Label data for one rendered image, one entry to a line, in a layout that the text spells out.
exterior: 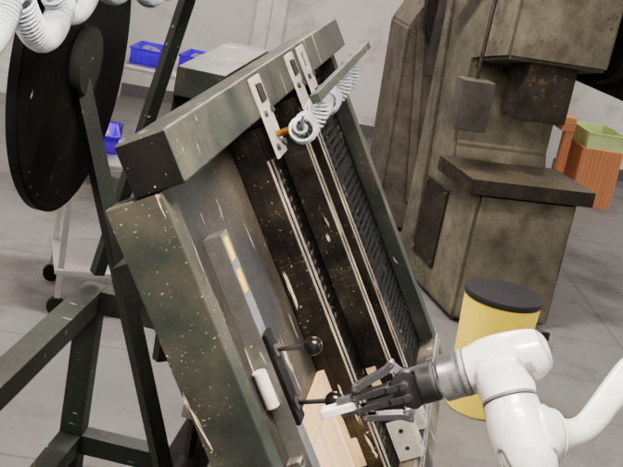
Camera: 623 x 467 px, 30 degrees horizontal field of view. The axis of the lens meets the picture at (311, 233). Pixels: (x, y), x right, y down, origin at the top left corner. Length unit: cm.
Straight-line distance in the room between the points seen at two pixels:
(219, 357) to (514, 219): 511
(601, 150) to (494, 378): 889
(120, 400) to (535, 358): 347
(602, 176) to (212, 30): 410
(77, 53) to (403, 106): 576
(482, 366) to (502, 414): 10
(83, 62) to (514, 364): 141
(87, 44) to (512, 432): 151
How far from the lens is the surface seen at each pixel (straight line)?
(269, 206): 264
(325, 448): 259
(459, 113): 680
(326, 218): 310
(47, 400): 531
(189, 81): 349
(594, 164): 1096
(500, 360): 212
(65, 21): 266
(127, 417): 524
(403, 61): 849
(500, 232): 702
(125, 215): 200
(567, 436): 213
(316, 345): 222
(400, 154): 862
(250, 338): 229
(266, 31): 1168
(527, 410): 209
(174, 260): 200
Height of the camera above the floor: 239
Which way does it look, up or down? 17 degrees down
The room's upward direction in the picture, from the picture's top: 11 degrees clockwise
